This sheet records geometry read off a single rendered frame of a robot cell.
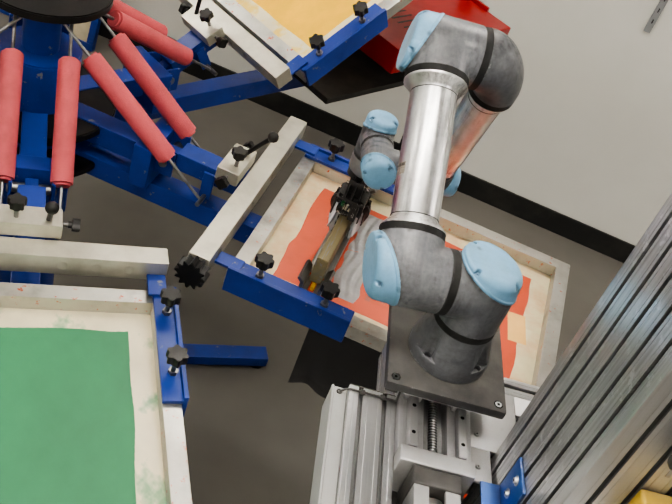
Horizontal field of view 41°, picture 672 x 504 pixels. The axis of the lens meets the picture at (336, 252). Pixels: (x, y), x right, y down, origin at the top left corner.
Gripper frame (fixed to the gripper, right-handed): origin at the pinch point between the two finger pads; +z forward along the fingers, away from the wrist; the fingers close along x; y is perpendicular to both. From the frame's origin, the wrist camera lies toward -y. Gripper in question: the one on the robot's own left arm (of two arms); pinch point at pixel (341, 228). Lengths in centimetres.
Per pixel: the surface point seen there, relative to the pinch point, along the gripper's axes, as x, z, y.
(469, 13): 6, -9, -135
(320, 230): -5.1, 5.2, -2.6
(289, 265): -7.5, 5.1, 14.8
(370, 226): 6.0, 4.9, -12.3
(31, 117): -80, -2, 11
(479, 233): 33.6, 2.0, -25.2
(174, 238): -66, 101, -82
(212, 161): -36.1, -3.5, 0.4
